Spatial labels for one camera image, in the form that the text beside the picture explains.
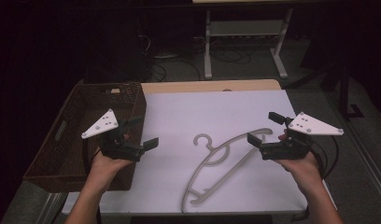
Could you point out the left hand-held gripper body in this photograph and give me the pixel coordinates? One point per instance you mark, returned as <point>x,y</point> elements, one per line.
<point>101,125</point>

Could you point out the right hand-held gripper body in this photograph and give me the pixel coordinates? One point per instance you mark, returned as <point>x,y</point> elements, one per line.
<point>313,126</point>

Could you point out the beige plastic clothes hanger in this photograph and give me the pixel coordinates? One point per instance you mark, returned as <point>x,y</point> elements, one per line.
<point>210,161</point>

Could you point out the person's left hand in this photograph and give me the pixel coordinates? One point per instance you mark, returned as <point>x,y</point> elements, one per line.
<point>106,168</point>

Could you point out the person's right hand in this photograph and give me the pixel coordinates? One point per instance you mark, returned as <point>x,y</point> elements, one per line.
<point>302,169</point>

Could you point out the small beige basket tag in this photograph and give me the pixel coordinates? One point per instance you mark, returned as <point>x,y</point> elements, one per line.
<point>115,90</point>

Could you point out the black floor stand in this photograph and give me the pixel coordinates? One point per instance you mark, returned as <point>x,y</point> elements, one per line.
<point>344,93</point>

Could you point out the white table mat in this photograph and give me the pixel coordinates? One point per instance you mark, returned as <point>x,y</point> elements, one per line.
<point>185,115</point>

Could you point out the brown wicker basket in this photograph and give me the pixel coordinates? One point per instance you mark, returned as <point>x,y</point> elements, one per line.
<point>61,149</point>

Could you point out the white metal desk frame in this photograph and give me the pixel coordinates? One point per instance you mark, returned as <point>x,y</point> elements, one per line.
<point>244,28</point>

